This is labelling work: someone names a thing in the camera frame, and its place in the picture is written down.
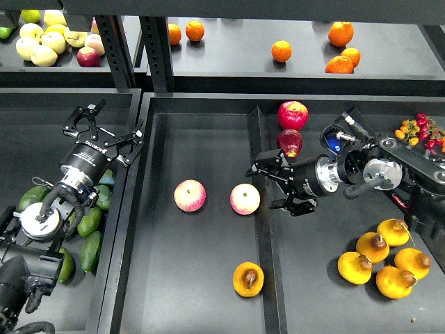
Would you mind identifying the pink apple right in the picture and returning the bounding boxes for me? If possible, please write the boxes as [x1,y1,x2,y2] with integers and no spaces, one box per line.
[229,183,261,216]

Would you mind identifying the pale yellow pear left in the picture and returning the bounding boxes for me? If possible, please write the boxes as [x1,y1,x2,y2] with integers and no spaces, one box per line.
[15,37,40,61]

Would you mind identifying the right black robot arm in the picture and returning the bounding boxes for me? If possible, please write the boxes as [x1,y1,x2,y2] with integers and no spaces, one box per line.
[246,109,444,239]

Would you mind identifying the pale yellow pear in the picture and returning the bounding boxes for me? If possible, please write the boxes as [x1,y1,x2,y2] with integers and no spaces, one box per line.
[15,37,40,61]
[30,45,58,67]

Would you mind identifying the pale yellow pear front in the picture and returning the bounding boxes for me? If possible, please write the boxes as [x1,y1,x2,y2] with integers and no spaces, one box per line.
[30,45,58,67]

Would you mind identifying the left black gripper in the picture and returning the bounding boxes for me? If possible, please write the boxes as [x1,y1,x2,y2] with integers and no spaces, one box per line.
[60,99,144,183]

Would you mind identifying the orange right small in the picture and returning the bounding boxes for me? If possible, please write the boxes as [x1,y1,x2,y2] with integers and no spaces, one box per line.
[341,47,362,67]

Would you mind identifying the black shelf post right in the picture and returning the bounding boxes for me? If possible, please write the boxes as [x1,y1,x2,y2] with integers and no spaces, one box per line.
[138,16,174,93]

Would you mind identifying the dark red shelf apple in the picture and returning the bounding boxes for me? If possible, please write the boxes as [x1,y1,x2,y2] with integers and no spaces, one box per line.
[76,47,101,67]

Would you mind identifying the orange middle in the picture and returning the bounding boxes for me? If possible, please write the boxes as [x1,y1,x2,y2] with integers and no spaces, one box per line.
[271,40,293,63]

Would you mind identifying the bright red apple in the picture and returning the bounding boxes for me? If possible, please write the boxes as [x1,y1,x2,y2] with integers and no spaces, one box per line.
[277,101,309,131]

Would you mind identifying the black shelf post left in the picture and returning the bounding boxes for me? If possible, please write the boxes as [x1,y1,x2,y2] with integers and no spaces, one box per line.
[95,15,136,89]

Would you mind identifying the orange far left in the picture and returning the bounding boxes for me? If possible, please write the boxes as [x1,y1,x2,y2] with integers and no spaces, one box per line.
[168,23,182,46]

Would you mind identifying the pink apple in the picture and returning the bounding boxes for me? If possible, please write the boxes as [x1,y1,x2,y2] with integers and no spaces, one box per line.
[229,183,261,216]
[174,180,207,212]

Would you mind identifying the green lime top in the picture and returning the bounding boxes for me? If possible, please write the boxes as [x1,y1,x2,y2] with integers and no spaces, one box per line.
[21,10,41,24]

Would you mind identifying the red cherry tomato cluster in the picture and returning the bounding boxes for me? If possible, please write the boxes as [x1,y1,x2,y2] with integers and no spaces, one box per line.
[416,113,444,154]

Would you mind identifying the orange front right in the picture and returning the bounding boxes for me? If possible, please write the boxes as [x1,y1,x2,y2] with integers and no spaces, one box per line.
[325,56,354,74]

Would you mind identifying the orange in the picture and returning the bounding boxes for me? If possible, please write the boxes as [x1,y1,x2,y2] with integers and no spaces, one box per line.
[271,40,293,63]
[328,22,354,47]
[325,56,354,74]
[186,20,205,42]
[168,23,182,46]

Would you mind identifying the black centre tray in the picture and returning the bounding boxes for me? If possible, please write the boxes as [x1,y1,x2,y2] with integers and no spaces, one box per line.
[118,93,444,333]

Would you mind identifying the orange cherry tomato cluster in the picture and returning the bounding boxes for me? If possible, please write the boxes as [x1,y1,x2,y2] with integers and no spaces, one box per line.
[394,120,420,146]

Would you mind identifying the round green avocado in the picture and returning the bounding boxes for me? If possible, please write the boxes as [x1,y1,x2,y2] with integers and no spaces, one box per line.
[58,247,75,283]

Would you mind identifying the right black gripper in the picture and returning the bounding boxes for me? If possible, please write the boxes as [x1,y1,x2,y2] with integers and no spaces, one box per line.
[245,149,339,216]

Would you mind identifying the orange top right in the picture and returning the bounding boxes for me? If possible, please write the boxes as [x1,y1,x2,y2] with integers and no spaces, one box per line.
[328,22,354,47]

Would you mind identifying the black left tray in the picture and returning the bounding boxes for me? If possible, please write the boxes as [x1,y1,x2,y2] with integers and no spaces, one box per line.
[1,88,141,333]

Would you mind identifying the pink apple left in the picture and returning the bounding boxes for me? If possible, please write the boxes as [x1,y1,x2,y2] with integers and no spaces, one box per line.
[174,180,207,212]

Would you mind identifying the black tray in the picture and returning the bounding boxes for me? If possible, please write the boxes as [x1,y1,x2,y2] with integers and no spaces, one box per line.
[118,93,444,333]
[1,88,141,333]

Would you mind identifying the black shelf post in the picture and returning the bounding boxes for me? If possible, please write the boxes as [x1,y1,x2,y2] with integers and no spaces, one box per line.
[95,15,136,89]
[138,16,174,93]

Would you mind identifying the yellow pear front pile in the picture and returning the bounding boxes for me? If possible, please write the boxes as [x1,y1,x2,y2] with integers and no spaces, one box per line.
[375,266,418,299]

